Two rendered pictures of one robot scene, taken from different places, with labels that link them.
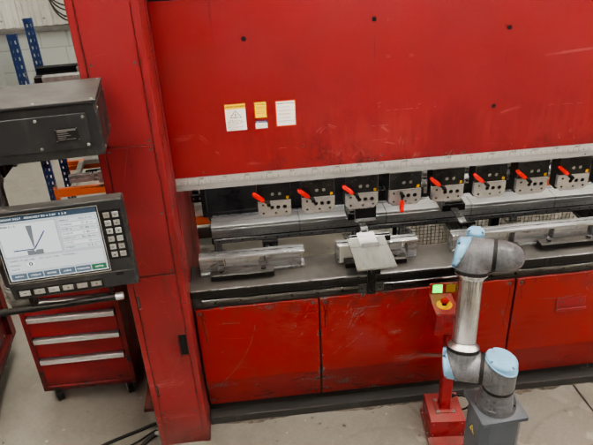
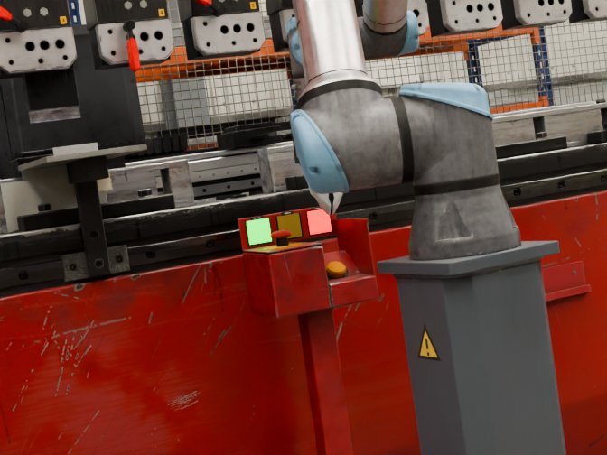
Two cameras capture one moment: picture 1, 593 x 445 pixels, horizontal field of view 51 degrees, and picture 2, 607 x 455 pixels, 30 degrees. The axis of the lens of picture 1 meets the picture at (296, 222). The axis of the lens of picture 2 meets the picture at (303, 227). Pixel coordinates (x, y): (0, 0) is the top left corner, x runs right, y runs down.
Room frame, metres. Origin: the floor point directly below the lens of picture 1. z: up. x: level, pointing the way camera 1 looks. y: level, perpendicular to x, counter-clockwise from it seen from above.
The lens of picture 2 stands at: (0.31, 0.01, 0.92)
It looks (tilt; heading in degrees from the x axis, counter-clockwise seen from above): 3 degrees down; 340
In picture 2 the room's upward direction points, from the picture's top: 8 degrees counter-clockwise
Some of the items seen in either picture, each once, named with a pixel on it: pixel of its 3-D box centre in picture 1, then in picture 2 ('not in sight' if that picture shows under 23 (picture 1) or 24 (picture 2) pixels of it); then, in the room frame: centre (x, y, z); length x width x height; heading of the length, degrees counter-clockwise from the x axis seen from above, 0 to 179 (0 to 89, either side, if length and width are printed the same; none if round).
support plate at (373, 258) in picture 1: (371, 252); (79, 158); (2.42, -0.34, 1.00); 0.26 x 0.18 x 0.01; 4
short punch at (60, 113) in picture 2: (364, 212); (51, 96); (2.57, -0.33, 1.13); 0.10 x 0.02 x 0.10; 94
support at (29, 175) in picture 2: not in sight; (60, 168); (2.56, -0.32, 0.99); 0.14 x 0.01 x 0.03; 94
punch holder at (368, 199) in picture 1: (360, 188); (29, 31); (2.57, -0.30, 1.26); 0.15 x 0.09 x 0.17; 94
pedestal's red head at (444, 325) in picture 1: (453, 307); (306, 258); (2.30, -0.70, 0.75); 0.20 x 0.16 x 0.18; 90
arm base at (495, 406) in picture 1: (497, 393); (460, 215); (1.68, -0.71, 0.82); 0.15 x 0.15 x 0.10
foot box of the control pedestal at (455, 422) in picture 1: (444, 418); not in sight; (2.27, -0.70, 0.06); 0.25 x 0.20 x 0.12; 0
